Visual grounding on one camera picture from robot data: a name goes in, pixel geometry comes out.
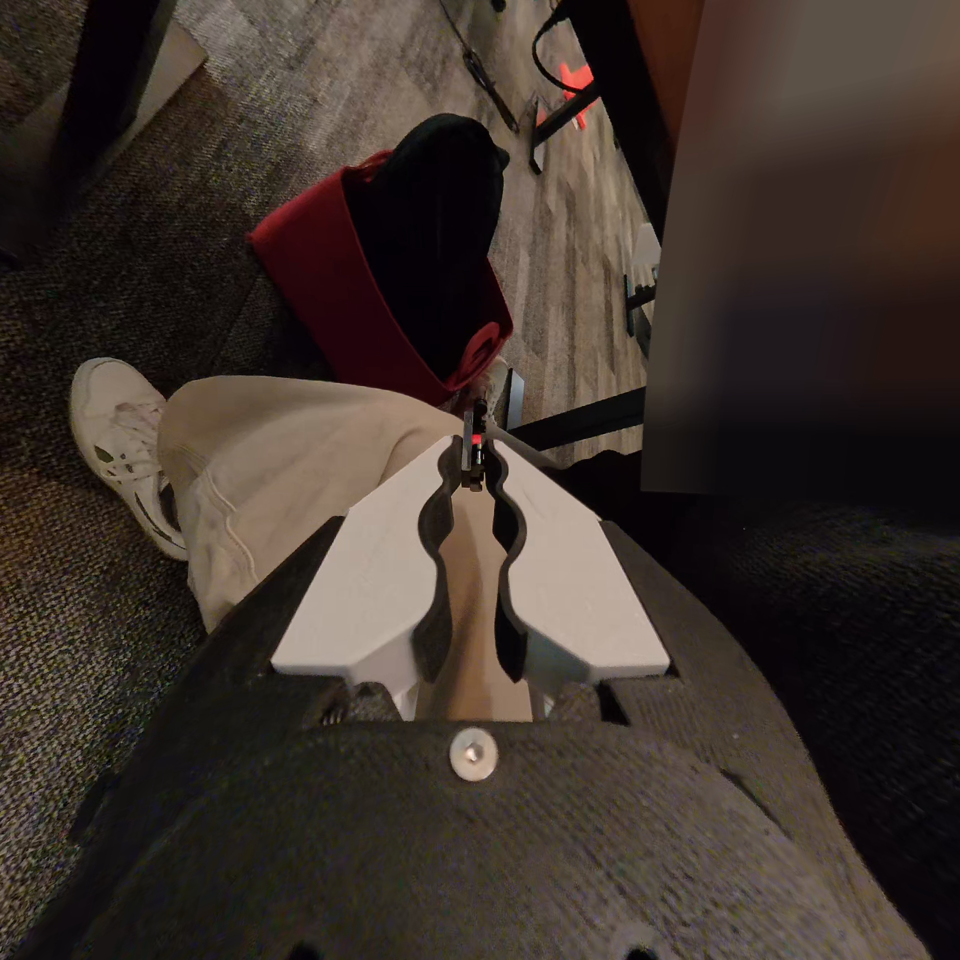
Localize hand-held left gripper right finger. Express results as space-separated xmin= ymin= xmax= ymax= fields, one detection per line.
xmin=487 ymin=437 xmax=671 ymax=717

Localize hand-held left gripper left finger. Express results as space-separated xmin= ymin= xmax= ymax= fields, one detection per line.
xmin=270 ymin=435 xmax=460 ymax=720

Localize black jointed lego tail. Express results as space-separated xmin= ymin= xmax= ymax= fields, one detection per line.
xmin=459 ymin=397 xmax=489 ymax=492

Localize beige trousers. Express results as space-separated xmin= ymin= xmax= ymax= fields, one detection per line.
xmin=157 ymin=375 xmax=541 ymax=721

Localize black desk leg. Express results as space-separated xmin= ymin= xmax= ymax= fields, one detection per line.
xmin=517 ymin=386 xmax=648 ymax=451

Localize black knitted sweater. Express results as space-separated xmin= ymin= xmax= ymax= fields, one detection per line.
xmin=570 ymin=450 xmax=960 ymax=960

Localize white sneaker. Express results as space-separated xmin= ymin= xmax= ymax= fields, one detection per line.
xmin=69 ymin=357 xmax=189 ymax=562

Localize red and black bag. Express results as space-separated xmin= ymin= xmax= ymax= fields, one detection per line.
xmin=247 ymin=112 xmax=515 ymax=410

